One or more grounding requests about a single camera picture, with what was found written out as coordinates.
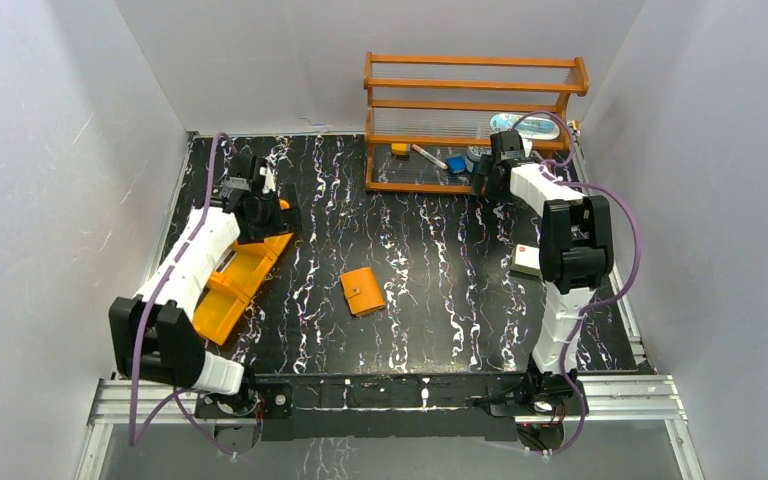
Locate orange leather card holder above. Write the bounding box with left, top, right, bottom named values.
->
left=340, top=267, right=386, bottom=317

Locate small blue block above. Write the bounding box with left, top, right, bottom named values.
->
left=446, top=155, right=467, bottom=174

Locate orange three-compartment plastic bin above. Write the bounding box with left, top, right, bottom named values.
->
left=192, top=233, right=294, bottom=345

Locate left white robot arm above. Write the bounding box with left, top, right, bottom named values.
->
left=109, top=154, right=302, bottom=416

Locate orange wooden shelf rack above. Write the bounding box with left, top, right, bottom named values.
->
left=363, top=52, right=590, bottom=195

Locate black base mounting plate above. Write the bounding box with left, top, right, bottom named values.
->
left=195, top=372, right=587, bottom=444

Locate white rectangular box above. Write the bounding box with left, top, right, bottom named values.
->
left=510, top=244, right=542, bottom=278

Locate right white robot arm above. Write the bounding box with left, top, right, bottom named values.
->
left=472, top=130, right=614, bottom=375

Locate blister pack on shelf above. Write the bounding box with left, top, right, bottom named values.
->
left=489, top=113, right=560, bottom=141

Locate aluminium frame rail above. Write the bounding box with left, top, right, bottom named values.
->
left=77, top=375, right=703, bottom=479

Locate small yellow block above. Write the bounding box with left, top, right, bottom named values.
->
left=390, top=143, right=411, bottom=157

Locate red white marker pen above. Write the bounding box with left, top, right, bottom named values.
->
left=410, top=144, right=448, bottom=171

